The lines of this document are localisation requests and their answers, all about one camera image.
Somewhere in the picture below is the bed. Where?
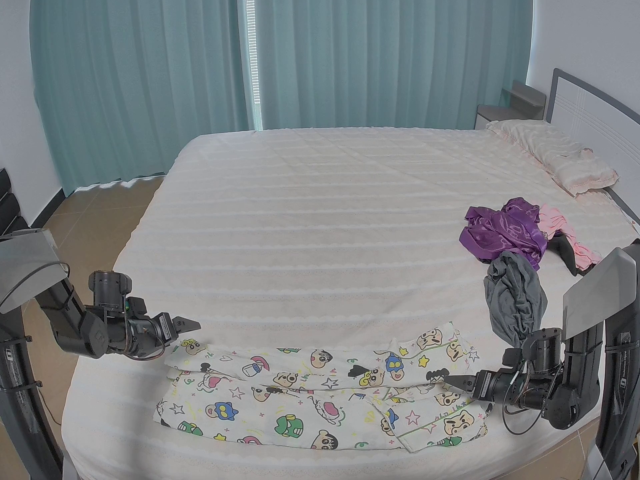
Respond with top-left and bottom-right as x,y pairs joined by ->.
61,68 -> 640,480

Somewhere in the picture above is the white printed pyjama garment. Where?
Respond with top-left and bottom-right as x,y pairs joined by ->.
152,320 -> 494,455

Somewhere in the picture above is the window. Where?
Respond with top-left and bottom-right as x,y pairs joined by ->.
242,0 -> 264,132

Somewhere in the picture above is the blue-green curtain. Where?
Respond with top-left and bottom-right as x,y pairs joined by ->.
254,0 -> 534,132
30,0 -> 252,195

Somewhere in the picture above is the black garment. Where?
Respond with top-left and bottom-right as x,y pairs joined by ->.
547,233 -> 584,277

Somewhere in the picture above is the grey bedside table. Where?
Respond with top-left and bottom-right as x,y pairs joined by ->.
475,80 -> 547,130

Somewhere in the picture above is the black cable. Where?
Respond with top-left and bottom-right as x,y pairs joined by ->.
501,400 -> 551,437

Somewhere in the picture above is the grey garment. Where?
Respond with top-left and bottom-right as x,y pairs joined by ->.
482,250 -> 549,350

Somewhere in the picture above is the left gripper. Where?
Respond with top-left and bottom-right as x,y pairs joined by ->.
125,311 -> 202,356

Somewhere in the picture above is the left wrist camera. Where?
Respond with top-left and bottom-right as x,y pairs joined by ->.
124,295 -> 149,322

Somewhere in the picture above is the purple garment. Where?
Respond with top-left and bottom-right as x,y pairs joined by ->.
459,197 -> 547,272

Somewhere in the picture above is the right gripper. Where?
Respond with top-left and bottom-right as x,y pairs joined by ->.
443,367 -> 524,410

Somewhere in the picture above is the pink garment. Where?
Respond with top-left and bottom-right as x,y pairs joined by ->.
537,203 -> 604,277

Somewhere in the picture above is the cream pillow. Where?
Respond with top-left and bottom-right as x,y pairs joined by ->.
486,119 -> 620,198

